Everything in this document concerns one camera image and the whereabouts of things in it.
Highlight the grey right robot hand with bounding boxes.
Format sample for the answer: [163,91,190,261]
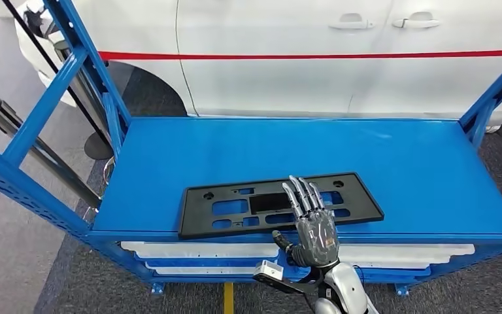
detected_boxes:
[271,174,341,268]

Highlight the black plastic plate bracket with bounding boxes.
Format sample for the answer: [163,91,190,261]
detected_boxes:
[178,171,385,241]

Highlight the blue metal shelf rack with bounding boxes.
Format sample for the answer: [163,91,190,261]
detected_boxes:
[0,0,502,298]

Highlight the white car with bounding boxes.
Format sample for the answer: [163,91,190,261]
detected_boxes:
[14,0,502,126]

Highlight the red barrier belt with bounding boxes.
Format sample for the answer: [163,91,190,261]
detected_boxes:
[98,50,502,61]

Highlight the black barrier belt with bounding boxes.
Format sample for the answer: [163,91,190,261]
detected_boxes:
[1,0,112,146]

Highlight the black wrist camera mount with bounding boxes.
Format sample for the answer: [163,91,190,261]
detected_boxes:
[255,270,326,296]

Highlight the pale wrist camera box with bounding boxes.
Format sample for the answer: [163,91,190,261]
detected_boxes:
[253,260,284,283]

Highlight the white car door handle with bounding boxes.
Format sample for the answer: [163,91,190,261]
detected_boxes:
[329,12,375,30]
[392,11,441,29]

